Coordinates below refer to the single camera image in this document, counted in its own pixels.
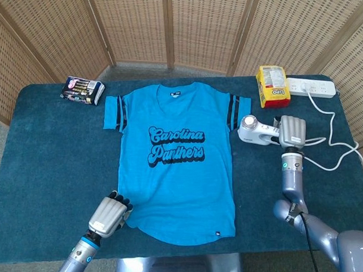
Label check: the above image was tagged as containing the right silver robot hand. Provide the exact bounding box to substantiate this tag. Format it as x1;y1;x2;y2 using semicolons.
272;114;307;153

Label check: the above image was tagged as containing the wicker folding screen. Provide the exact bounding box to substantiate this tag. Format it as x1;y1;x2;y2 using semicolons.
0;0;363;206

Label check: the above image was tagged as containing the blue Carolina Panthers t-shirt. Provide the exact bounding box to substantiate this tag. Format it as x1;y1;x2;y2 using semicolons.
101;79;257;249

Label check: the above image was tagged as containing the white power strip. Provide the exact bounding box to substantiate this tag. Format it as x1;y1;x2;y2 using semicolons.
286;76;337;101

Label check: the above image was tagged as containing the teal table mat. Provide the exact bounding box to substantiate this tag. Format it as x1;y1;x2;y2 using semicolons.
0;72;363;264

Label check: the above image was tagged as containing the white handheld garment steamer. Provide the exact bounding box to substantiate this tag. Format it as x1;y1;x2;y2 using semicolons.
236;113;283;147

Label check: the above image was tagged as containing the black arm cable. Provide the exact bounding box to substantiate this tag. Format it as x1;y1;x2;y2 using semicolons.
286;201;321;272

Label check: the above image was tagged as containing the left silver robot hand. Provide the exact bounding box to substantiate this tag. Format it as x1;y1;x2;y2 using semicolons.
86;190;134;239

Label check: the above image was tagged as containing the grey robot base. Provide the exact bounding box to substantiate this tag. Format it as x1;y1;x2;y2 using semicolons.
114;253;244;272

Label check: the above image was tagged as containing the dark printed pad package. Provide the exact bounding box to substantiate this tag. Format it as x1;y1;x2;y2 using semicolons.
59;75;107;108

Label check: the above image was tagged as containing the yellow red snack bag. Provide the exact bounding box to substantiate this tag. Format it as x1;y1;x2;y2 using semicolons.
255;64;291;110

